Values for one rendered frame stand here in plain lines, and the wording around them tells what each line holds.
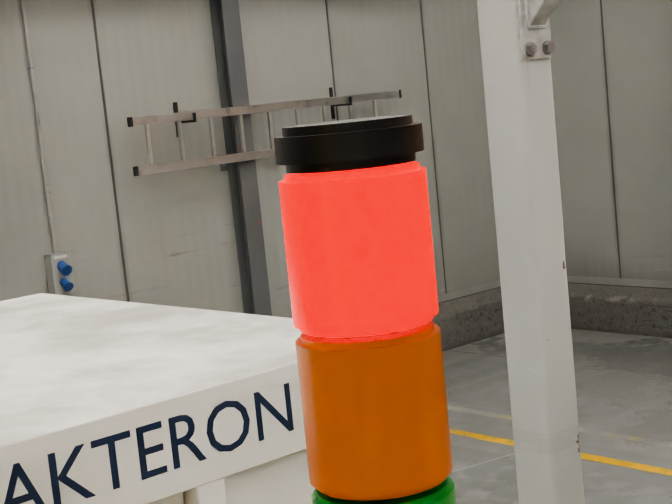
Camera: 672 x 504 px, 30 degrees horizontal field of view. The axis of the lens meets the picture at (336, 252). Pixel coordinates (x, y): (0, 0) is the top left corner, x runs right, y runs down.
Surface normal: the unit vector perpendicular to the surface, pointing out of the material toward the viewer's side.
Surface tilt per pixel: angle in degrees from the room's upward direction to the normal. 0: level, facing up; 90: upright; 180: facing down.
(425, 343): 90
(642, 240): 90
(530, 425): 90
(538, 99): 90
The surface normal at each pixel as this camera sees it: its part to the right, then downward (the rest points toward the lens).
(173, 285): 0.66, 0.03
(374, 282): 0.09, 0.11
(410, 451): 0.34, 0.08
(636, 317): -0.75, 0.15
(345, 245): -0.17, 0.14
